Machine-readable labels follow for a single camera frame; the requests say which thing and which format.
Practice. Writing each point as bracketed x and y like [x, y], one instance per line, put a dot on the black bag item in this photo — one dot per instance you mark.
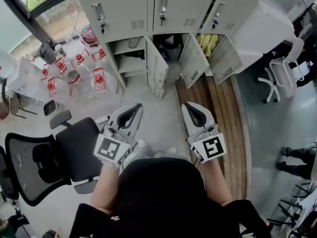
[171, 46]

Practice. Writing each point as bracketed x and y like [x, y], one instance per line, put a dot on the person's black top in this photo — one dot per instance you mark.
[161, 197]

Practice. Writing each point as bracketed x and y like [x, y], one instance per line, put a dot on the grey metal item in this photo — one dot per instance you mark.
[133, 43]

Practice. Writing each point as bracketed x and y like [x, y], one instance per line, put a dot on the grey locker door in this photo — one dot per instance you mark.
[156, 68]
[194, 61]
[226, 61]

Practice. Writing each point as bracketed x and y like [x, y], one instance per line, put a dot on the grey metal locker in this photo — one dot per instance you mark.
[119, 6]

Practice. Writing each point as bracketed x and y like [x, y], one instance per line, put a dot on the small black box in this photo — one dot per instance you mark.
[49, 107]

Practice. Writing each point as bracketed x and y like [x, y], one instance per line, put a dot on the person's shoe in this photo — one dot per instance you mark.
[143, 146]
[171, 149]

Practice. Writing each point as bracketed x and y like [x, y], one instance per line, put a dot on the white table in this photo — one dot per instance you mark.
[23, 80]

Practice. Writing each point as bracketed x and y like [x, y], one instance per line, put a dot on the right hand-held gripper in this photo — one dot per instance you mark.
[210, 146]

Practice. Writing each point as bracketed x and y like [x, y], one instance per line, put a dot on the red mesh bag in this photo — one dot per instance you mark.
[89, 36]

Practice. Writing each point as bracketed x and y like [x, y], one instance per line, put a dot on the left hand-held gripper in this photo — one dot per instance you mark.
[109, 149]

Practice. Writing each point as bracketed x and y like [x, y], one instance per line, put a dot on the person's right forearm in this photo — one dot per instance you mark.
[215, 180]

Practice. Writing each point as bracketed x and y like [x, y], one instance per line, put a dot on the black window frame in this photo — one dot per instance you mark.
[29, 14]

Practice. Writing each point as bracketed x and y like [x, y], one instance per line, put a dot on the yellow cloth item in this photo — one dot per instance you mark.
[207, 43]

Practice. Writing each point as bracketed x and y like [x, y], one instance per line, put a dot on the locker key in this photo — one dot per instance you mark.
[214, 25]
[102, 28]
[161, 20]

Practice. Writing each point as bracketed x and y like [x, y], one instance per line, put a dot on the group of clear water jugs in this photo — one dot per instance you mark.
[81, 78]

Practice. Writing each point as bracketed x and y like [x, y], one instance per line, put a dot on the white desk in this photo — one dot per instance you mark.
[262, 31]

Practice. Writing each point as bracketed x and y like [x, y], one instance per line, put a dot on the white office chair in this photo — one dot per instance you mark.
[281, 73]

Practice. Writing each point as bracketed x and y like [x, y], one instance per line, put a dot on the black kettle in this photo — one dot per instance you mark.
[47, 52]

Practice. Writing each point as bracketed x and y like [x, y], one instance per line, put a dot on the person's left shoe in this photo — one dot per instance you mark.
[143, 146]

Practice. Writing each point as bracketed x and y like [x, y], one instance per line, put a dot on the wooden slat platform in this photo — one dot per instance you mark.
[230, 123]

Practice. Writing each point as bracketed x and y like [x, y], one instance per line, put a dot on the black metal rack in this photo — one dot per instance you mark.
[289, 207]

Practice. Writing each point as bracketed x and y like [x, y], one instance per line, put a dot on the person's right shoe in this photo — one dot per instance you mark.
[171, 149]

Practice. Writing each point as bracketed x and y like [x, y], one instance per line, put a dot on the person's left forearm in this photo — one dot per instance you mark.
[106, 187]

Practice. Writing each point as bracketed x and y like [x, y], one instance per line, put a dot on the black office chair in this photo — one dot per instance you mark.
[74, 145]

